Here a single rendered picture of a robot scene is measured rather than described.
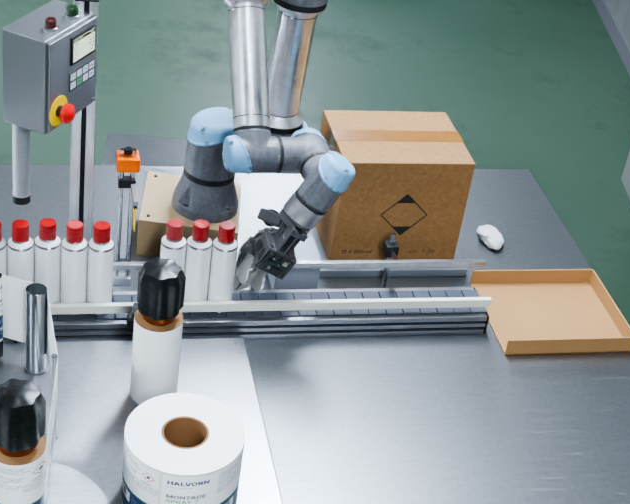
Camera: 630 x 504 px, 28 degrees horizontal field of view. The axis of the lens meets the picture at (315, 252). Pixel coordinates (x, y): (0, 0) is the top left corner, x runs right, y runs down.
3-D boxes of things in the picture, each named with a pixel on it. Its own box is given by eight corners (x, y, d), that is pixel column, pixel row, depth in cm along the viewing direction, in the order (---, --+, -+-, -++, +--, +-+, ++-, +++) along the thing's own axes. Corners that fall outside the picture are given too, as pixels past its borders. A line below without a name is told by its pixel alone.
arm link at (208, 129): (178, 155, 285) (185, 101, 278) (235, 155, 290) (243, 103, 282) (189, 182, 276) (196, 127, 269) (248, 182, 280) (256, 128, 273)
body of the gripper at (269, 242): (251, 268, 251) (286, 224, 247) (244, 243, 258) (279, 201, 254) (281, 283, 255) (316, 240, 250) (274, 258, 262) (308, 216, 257)
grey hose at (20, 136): (12, 205, 249) (11, 111, 238) (12, 195, 252) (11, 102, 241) (30, 205, 250) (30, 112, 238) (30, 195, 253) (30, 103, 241)
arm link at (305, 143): (274, 123, 256) (288, 153, 248) (326, 124, 260) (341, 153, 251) (268, 156, 260) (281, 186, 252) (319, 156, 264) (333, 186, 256)
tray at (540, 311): (504, 355, 270) (508, 340, 267) (469, 284, 290) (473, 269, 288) (632, 351, 277) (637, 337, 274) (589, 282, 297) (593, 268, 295)
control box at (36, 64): (2, 121, 234) (0, 27, 224) (53, 87, 248) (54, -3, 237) (48, 137, 231) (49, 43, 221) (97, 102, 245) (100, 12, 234)
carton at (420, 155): (328, 264, 286) (345, 162, 271) (308, 207, 305) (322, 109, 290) (453, 263, 293) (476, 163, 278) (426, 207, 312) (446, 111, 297)
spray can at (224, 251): (208, 314, 260) (216, 232, 249) (204, 299, 264) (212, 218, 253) (233, 313, 261) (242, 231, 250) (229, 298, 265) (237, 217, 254)
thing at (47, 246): (34, 313, 253) (34, 229, 242) (33, 298, 257) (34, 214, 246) (60, 313, 254) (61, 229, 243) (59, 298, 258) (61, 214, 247)
